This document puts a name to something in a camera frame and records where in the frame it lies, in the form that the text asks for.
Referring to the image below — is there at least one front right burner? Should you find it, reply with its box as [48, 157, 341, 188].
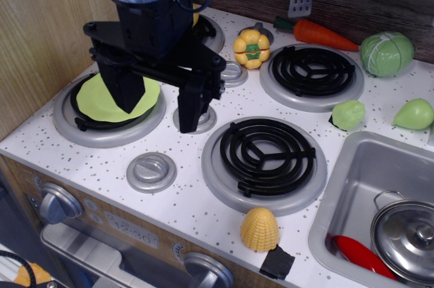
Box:
[201, 117, 328, 216]

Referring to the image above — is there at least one yellow object bottom left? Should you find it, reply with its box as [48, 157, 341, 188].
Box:
[13, 262, 52, 288]

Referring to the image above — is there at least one steel pot with lid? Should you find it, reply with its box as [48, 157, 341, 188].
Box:
[370, 190, 433, 287]

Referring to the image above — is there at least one rear left burner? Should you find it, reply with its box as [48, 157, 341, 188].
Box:
[193, 15, 225, 54]

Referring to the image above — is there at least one light green plate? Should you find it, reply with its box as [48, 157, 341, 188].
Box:
[77, 74, 160, 123]

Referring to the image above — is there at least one silver stovetop knob middle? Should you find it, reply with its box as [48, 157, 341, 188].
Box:
[172, 106, 217, 135]

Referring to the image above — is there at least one oven dial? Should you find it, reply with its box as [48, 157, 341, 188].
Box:
[184, 252, 235, 288]
[39, 183, 84, 224]

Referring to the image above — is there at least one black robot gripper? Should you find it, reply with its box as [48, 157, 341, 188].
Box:
[83, 0, 226, 133]

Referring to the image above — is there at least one front left burner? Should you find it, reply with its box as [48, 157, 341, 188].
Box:
[54, 73, 165, 148]

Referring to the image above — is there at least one black tape patch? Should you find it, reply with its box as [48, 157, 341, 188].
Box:
[259, 245, 295, 280]

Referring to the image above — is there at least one silver stovetop knob rear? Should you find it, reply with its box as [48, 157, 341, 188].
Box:
[220, 61, 248, 88]

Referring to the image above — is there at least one yellow toy banana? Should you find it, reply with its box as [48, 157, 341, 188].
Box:
[193, 3, 199, 27]

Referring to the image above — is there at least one orange toy carrot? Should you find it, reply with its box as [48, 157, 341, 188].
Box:
[273, 16, 359, 52]

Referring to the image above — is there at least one left oven dial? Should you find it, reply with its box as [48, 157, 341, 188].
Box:
[39, 183, 84, 224]

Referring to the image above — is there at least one light green toy vegetable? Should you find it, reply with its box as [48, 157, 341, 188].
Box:
[330, 100, 366, 131]

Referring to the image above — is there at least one silver oven door handle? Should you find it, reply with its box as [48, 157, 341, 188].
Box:
[40, 224, 123, 274]

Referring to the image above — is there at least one rear right burner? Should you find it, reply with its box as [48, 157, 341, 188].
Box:
[260, 44, 364, 112]

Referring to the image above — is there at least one green toy cabbage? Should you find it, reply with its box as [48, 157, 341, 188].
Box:
[359, 32, 415, 77]

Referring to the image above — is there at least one right oven dial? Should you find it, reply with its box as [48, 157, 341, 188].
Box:
[184, 252, 235, 288]

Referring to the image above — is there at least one yellow toy corn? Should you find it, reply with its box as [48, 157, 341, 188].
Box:
[240, 207, 279, 252]

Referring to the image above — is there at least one red toy utensil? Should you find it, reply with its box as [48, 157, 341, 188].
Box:
[332, 235, 397, 281]

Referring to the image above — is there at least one yellow toy bell pepper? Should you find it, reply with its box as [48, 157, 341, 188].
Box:
[233, 29, 271, 69]

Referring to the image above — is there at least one burner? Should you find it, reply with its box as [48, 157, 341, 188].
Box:
[193, 15, 225, 54]
[260, 44, 364, 112]
[201, 117, 328, 216]
[54, 73, 165, 148]

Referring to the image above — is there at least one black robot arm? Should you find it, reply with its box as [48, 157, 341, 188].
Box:
[83, 0, 226, 133]

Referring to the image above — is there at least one silver toy sink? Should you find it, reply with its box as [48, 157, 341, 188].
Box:
[308, 131, 433, 287]

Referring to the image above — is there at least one light green toy pear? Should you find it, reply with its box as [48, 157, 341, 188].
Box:
[392, 98, 433, 130]

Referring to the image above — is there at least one silver stovetop knob front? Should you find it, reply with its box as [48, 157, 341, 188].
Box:
[126, 152, 177, 194]

